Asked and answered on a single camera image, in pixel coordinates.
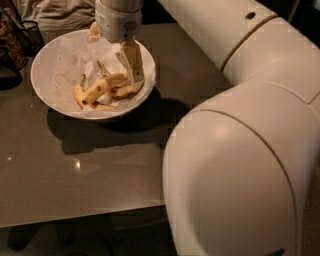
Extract patterned container at left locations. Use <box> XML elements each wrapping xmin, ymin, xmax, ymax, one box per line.
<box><xmin>0</xmin><ymin>13</ymin><xmax>27</xmax><ymax>69</ymax></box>

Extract banana peel right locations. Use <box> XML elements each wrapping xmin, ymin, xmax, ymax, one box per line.
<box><xmin>110</xmin><ymin>84</ymin><xmax>139</xmax><ymax>99</ymax></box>

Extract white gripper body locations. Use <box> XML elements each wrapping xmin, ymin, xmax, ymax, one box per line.
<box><xmin>95</xmin><ymin>2</ymin><xmax>143</xmax><ymax>42</ymax></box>

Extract white paper bowl liner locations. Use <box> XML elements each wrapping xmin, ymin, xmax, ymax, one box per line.
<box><xmin>47</xmin><ymin>37</ymin><xmax>156</xmax><ymax>120</ymax></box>

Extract banana peel left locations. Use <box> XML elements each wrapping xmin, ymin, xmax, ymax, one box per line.
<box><xmin>73</xmin><ymin>73</ymin><xmax>114</xmax><ymax>112</ymax></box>

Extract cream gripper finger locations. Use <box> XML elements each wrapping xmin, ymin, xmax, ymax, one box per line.
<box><xmin>116</xmin><ymin>39</ymin><xmax>144</xmax><ymax>83</ymax></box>
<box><xmin>87</xmin><ymin>22</ymin><xmax>101</xmax><ymax>43</ymax></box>

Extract banana peel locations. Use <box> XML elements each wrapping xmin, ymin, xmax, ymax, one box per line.
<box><xmin>73</xmin><ymin>73</ymin><xmax>114</xmax><ymax>112</ymax></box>
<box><xmin>110</xmin><ymin>84</ymin><xmax>139</xmax><ymax>99</ymax></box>

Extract white bowl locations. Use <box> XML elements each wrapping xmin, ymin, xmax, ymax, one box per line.
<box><xmin>31</xmin><ymin>29</ymin><xmax>156</xmax><ymax>121</ymax></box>

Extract black wire basket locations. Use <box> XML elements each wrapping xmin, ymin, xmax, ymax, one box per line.
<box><xmin>4</xmin><ymin>7</ymin><xmax>44</xmax><ymax>57</ymax></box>

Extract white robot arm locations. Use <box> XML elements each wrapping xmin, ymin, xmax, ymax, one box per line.
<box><xmin>159</xmin><ymin>0</ymin><xmax>320</xmax><ymax>256</ymax></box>

